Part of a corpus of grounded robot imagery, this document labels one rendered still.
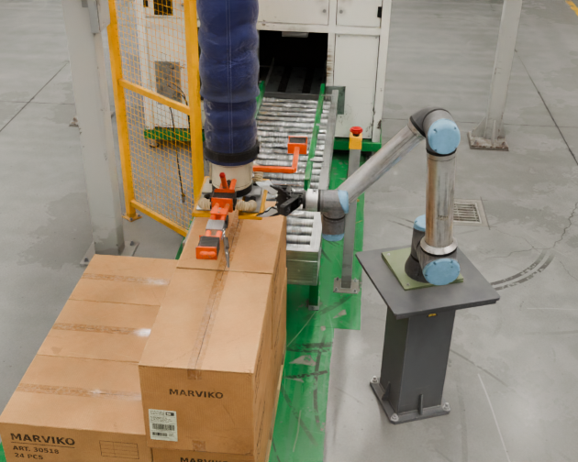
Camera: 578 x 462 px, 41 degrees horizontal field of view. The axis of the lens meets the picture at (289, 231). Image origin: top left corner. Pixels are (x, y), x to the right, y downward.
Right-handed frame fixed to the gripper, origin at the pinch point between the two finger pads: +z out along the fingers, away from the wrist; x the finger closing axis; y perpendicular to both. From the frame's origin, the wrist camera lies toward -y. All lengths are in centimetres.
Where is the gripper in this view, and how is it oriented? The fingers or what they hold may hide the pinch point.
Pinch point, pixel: (254, 200)
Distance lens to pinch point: 305.4
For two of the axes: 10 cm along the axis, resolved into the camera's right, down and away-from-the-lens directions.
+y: 0.6, -5.1, 8.6
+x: 0.2, -8.6, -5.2
